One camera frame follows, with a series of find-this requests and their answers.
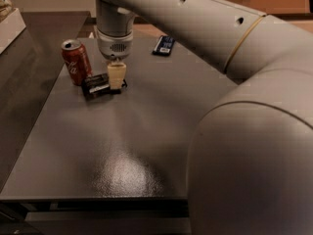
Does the white box at left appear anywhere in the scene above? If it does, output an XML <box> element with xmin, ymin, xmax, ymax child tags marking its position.
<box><xmin>0</xmin><ymin>8</ymin><xmax>26</xmax><ymax>54</ymax></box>

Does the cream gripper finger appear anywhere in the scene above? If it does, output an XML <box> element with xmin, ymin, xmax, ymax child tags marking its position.
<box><xmin>107</xmin><ymin>62</ymin><xmax>126</xmax><ymax>90</ymax></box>

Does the dark cabinet drawer front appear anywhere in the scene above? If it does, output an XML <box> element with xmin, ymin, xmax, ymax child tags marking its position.
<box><xmin>25</xmin><ymin>211</ymin><xmax>192</xmax><ymax>235</ymax></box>

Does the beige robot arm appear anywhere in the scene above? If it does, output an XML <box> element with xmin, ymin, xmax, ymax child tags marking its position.
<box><xmin>97</xmin><ymin>0</ymin><xmax>313</xmax><ymax>235</ymax></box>

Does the black rxbar chocolate bar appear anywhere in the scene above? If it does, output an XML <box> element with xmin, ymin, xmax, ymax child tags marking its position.
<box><xmin>81</xmin><ymin>73</ymin><xmax>121</xmax><ymax>100</ymax></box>

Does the red coke can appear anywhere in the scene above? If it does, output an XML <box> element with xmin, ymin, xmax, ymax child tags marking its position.
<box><xmin>62</xmin><ymin>39</ymin><xmax>92</xmax><ymax>86</ymax></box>

